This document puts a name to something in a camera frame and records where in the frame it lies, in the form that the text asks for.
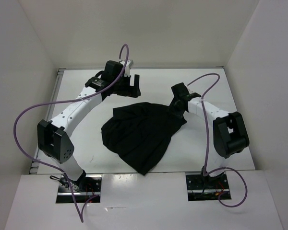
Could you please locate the black skirt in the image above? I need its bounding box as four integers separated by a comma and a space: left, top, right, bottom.
101, 102, 187, 175

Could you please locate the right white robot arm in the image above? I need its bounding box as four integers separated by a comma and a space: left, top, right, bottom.
169, 83, 250, 188

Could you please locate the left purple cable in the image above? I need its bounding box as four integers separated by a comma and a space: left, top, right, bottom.
13, 44, 131, 223

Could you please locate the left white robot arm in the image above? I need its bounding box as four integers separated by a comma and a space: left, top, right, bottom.
37, 60, 141, 192

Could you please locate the metal base plate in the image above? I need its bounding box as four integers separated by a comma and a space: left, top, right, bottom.
50, 174, 102, 204
185, 173, 231, 201

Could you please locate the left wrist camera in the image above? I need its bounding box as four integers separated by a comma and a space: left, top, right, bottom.
119, 59, 133, 77

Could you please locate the purple cable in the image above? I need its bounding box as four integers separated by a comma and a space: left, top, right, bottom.
13, 44, 131, 223
186, 73, 249, 208

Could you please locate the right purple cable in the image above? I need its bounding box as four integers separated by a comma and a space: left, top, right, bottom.
186, 73, 249, 208

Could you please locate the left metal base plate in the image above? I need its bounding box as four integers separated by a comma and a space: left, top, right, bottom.
50, 174, 102, 204

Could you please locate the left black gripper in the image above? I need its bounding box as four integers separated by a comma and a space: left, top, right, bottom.
112, 73, 140, 98

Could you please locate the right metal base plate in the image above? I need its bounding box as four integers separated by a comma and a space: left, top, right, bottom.
185, 173, 231, 201

